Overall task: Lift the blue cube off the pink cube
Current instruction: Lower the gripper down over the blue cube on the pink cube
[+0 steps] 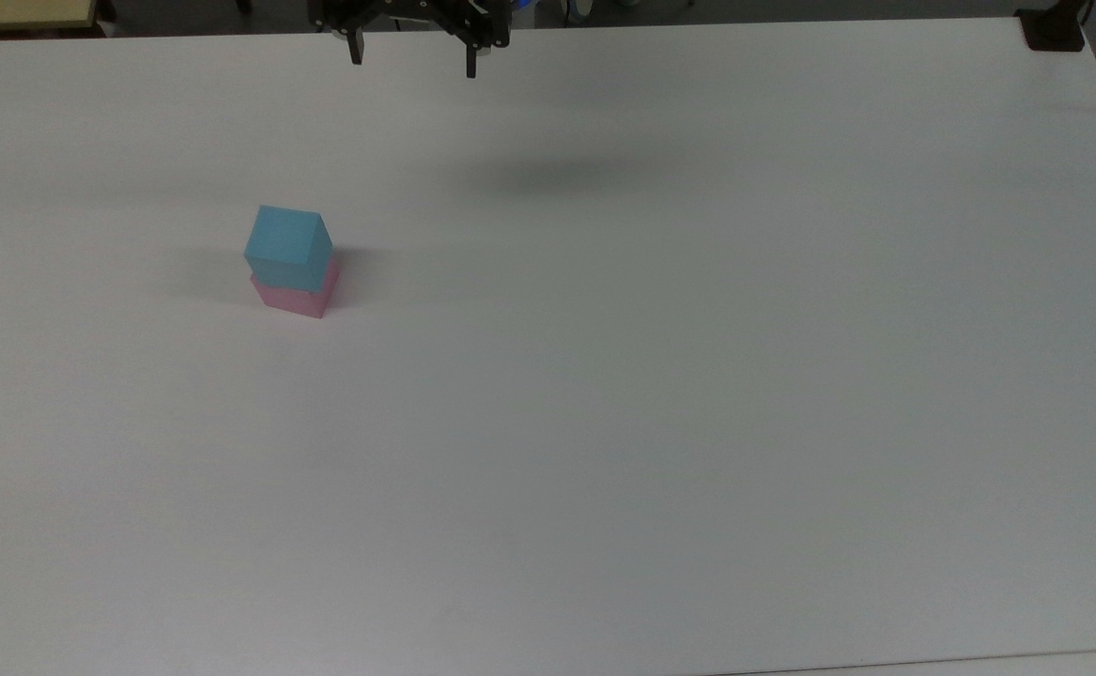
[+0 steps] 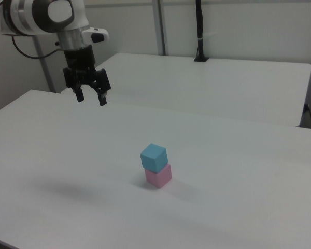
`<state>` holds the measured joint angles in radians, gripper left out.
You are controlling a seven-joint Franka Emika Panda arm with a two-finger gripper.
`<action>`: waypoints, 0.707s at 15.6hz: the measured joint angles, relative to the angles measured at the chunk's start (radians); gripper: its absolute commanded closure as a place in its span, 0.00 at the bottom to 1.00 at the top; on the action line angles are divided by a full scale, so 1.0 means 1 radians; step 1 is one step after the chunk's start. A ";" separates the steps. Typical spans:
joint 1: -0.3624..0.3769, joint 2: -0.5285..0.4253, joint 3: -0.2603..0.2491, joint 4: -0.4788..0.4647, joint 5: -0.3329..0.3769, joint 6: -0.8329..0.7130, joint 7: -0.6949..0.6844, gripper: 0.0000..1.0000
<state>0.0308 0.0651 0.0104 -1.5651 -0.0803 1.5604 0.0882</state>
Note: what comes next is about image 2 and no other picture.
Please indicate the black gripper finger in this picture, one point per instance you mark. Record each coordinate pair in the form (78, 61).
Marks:
(102, 98)
(79, 95)

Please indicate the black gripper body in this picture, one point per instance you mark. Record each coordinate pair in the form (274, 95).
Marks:
(80, 62)

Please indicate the blue cube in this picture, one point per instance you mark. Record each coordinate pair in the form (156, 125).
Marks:
(154, 158)

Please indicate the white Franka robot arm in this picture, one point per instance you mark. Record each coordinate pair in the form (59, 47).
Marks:
(28, 15)

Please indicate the pink cube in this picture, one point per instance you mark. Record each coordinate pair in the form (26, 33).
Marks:
(159, 178)

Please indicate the white rear table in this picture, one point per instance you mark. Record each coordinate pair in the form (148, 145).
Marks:
(210, 85)

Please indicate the grey metal frame post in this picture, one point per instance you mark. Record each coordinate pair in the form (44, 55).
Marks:
(45, 67)

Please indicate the grey metal wall post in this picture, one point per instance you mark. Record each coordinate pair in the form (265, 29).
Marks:
(160, 26)

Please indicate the black camera stand pole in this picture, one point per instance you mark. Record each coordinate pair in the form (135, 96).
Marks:
(200, 31)

